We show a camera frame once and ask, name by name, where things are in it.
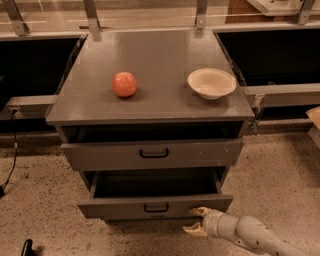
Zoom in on grey drawer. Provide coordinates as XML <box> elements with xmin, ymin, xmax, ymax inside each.
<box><xmin>62</xmin><ymin>139</ymin><xmax>243</xmax><ymax>171</ymax></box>
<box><xmin>78</xmin><ymin>168</ymin><xmax>233</xmax><ymax>221</ymax></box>

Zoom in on grey wooden drawer cabinet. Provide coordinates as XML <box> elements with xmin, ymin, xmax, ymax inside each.
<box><xmin>45</xmin><ymin>28</ymin><xmax>256</xmax><ymax>191</ymax></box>

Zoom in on grey top drawer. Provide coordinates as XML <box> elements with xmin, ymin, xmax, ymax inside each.
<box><xmin>62</xmin><ymin>139</ymin><xmax>243</xmax><ymax>171</ymax></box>

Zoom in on black power cable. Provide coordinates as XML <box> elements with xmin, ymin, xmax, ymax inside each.
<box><xmin>0</xmin><ymin>108</ymin><xmax>19</xmax><ymax>198</ymax></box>

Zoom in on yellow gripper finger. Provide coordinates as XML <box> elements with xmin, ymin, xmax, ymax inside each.
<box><xmin>183</xmin><ymin>222</ymin><xmax>207</xmax><ymax>237</ymax></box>
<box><xmin>189</xmin><ymin>207</ymin><xmax>211</xmax><ymax>217</ymax></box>

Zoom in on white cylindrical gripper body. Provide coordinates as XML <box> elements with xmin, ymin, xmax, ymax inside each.
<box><xmin>202</xmin><ymin>210</ymin><xmax>224</xmax><ymax>238</ymax></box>

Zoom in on black object at floor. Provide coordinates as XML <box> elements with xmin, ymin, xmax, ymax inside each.
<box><xmin>20</xmin><ymin>239</ymin><xmax>34</xmax><ymax>256</ymax></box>

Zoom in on white paper bowl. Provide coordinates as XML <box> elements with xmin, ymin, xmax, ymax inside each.
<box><xmin>187</xmin><ymin>68</ymin><xmax>236</xmax><ymax>100</ymax></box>

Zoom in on red orange apple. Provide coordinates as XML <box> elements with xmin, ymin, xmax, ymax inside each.
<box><xmin>112</xmin><ymin>72</ymin><xmax>137</xmax><ymax>97</ymax></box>

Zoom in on metal railing frame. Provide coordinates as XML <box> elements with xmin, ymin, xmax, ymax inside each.
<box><xmin>0</xmin><ymin>0</ymin><xmax>320</xmax><ymax>36</ymax></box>

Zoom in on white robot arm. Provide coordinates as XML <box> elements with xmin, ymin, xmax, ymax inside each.
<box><xmin>183</xmin><ymin>207</ymin><xmax>312</xmax><ymax>256</ymax></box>

